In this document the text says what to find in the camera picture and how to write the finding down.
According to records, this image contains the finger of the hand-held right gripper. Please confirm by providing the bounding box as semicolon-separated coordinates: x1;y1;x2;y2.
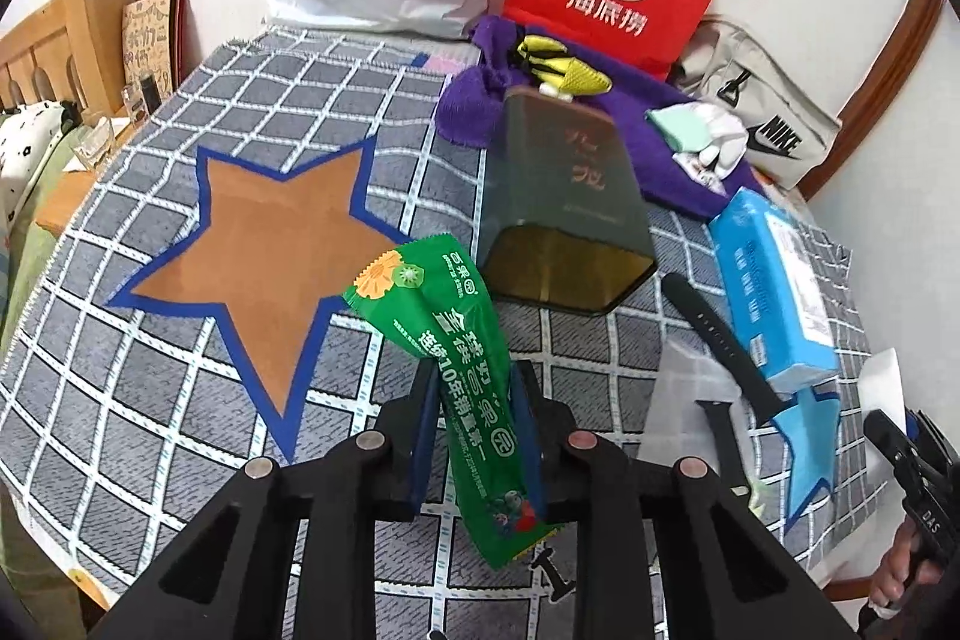
862;410;927;498
911;411;960;468

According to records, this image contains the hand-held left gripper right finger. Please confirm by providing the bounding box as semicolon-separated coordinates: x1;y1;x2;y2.
512;362;860;640

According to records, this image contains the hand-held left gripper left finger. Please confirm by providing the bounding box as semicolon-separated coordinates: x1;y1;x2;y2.
94;379;440;640

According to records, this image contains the green snack packet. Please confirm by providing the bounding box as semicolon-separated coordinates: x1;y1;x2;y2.
343;240;563;570

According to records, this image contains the green patterned pack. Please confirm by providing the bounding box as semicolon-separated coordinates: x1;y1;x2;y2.
746;479;785;525

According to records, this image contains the white translucent pouch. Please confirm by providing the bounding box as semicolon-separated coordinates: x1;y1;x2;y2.
645;340;758;483

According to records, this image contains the black watch strap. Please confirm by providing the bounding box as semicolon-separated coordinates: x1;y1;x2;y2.
660;272;785;498

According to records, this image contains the white glove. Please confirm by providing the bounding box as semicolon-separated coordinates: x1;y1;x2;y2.
671;104;751;195

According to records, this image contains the neon yellow mesh item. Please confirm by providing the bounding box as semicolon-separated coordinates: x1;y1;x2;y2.
512;34;610;101

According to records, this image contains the person's right hand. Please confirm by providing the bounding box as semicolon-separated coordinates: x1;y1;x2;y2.
870;520;920;611

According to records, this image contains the blue tissue pack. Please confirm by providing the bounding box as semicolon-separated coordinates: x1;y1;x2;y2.
709;186;845;390

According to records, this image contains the grey checked cloth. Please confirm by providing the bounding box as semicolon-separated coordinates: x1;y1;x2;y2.
0;29;875;611

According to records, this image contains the dark green tin box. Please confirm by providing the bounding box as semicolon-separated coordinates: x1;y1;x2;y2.
476;87;659;313

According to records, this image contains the purple towel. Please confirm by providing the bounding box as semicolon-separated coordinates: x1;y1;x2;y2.
435;14;766;221

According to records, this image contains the grey waist bag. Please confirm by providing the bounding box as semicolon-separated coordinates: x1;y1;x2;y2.
671;14;845;191

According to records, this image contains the light green blanket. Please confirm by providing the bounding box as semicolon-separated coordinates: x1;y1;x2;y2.
0;156;83;348

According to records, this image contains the clear glass cup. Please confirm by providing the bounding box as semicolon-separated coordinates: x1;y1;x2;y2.
71;115;125;170

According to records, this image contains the small glass bottle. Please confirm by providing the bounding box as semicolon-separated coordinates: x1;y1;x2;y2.
120;74;162;125

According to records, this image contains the brown notebook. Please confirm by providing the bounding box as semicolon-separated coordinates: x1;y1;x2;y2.
121;0;188;94

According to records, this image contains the white polka dot pillow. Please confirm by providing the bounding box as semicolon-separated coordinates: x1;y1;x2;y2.
0;100;80;221

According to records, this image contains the wooden headboard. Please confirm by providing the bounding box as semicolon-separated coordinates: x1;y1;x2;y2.
0;0;128;116

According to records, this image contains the brown wooden door frame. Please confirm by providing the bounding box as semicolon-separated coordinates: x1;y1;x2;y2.
795;0;946;199

